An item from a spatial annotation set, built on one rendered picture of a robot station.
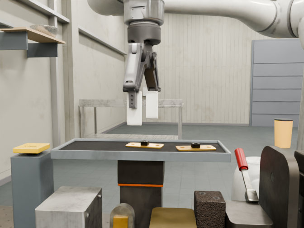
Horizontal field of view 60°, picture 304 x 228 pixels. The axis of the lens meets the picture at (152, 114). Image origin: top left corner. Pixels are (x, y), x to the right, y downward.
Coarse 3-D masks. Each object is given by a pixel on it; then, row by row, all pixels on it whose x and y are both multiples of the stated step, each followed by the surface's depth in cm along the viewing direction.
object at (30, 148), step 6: (24, 144) 63; (30, 144) 63; (36, 144) 63; (42, 144) 63; (48, 144) 64; (18, 150) 59; (24, 150) 59; (30, 150) 59; (36, 150) 59; (42, 150) 61
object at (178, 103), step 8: (80, 104) 550; (88, 104) 547; (96, 104) 545; (104, 104) 542; (112, 104) 540; (120, 104) 537; (144, 104) 530; (160, 104) 525; (168, 104) 522; (176, 104) 520; (96, 112) 630; (96, 120) 631; (96, 128) 632; (96, 136) 592; (104, 136) 592; (112, 136) 592; (120, 136) 592; (128, 136) 592; (136, 136) 592; (144, 136) 592; (152, 136) 592; (160, 136) 592; (168, 136) 592; (176, 136) 592
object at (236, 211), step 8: (232, 200) 50; (232, 208) 47; (240, 208) 47; (248, 208) 47; (256, 208) 47; (232, 216) 44; (240, 216) 44; (248, 216) 44; (256, 216) 44; (264, 216) 44; (232, 224) 42; (240, 224) 41; (248, 224) 41; (256, 224) 41; (264, 224) 41; (272, 224) 41
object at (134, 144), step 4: (144, 140) 62; (128, 144) 62; (132, 144) 62; (136, 144) 62; (140, 144) 61; (144, 144) 60; (148, 144) 61; (152, 144) 62; (156, 144) 62; (160, 144) 62; (156, 148) 59; (160, 148) 59
